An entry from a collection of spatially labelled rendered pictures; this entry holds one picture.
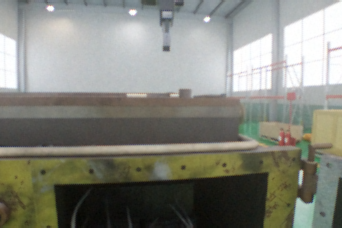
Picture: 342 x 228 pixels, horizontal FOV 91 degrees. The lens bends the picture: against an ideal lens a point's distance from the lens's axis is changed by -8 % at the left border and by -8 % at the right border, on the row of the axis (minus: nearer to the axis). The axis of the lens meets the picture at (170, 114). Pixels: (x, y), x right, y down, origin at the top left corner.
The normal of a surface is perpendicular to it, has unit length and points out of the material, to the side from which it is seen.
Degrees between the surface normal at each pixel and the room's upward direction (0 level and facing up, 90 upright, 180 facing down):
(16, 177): 90
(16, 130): 90
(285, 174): 90
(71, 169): 90
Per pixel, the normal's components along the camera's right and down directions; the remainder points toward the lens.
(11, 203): 0.16, 0.08
